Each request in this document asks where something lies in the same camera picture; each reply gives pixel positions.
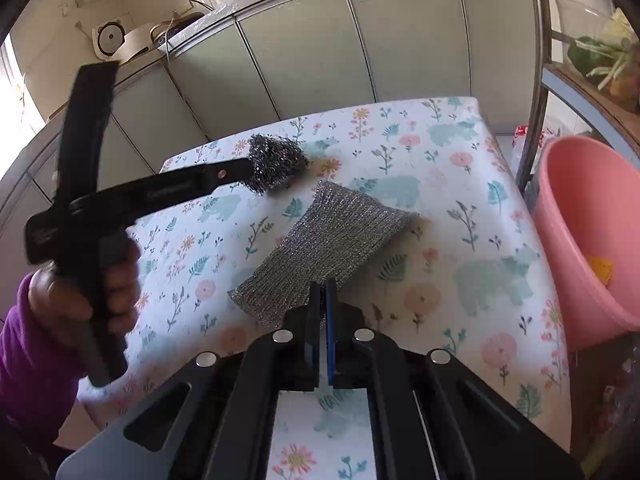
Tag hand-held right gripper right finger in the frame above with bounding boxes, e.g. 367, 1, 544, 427
324, 280, 586, 480

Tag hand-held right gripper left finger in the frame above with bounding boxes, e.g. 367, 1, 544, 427
55, 281, 323, 480

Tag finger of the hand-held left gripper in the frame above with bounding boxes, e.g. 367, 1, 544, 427
97, 157, 256, 217

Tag silver scouring cloth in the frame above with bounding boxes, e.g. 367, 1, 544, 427
227, 181, 421, 329

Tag steel wool ball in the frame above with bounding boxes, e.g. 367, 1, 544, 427
246, 133, 311, 196

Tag pink plastic bucket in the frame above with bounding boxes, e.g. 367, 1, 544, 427
530, 135, 640, 354

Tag person's left forearm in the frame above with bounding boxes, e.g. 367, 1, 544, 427
0, 272, 92, 442

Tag person's left hand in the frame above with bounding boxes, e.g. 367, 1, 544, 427
27, 240, 144, 339

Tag white rice cooker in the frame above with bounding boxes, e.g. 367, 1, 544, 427
92, 20, 167, 64

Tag dark cooking pot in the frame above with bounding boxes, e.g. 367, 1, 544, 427
150, 12, 207, 44

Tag floral tablecloth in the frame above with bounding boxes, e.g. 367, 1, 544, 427
79, 96, 574, 480

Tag grey kitchen cabinets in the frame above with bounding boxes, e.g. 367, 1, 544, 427
0, 0, 539, 307

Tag red and white plastic bag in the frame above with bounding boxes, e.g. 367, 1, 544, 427
510, 115, 564, 162

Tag metal shelf rack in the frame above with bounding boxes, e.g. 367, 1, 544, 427
515, 0, 640, 196

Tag dark green vegetable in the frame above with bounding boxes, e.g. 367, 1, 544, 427
570, 37, 614, 74

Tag green onions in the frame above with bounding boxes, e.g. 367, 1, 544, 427
575, 35, 640, 92

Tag clear plastic tub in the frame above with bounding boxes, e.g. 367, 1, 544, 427
554, 0, 640, 107

